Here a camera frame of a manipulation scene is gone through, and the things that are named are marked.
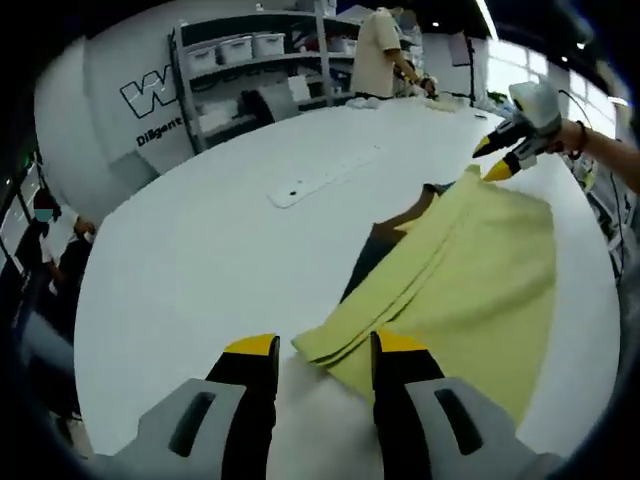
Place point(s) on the grey metal shelf unit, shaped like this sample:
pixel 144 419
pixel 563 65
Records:
pixel 260 75

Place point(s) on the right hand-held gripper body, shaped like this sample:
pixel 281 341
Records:
pixel 537 107

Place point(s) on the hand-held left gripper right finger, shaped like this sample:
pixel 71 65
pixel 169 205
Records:
pixel 395 400

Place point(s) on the ceiling light strip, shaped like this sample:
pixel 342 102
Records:
pixel 487 17

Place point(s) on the person's right hand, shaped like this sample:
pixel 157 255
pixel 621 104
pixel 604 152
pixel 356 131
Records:
pixel 565 137

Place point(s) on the white crumpled cloth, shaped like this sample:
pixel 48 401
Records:
pixel 364 102

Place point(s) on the black tripod stand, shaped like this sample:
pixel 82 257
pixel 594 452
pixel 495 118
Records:
pixel 471 70

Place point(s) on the yellow garment with coloured sleeves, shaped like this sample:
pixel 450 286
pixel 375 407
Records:
pixel 475 280

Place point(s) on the green plant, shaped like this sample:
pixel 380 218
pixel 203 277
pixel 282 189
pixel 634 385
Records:
pixel 496 96

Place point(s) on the white storage bin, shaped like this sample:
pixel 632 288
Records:
pixel 236 50
pixel 270 44
pixel 202 57

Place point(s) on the black wristband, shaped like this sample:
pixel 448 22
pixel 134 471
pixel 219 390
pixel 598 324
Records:
pixel 581 135

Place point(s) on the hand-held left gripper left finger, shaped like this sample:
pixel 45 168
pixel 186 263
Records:
pixel 250 400

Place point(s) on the beige cloth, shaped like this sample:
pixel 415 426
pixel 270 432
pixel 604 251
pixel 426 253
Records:
pixel 447 105

